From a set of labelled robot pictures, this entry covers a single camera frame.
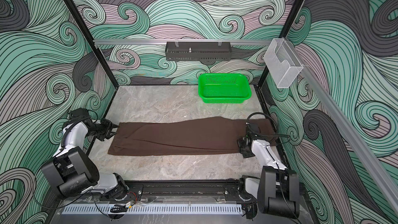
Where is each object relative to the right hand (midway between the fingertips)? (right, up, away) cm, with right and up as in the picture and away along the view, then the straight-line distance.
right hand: (240, 146), depth 88 cm
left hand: (-69, +12, -4) cm, 70 cm away
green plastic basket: (-3, +36, +33) cm, 49 cm away
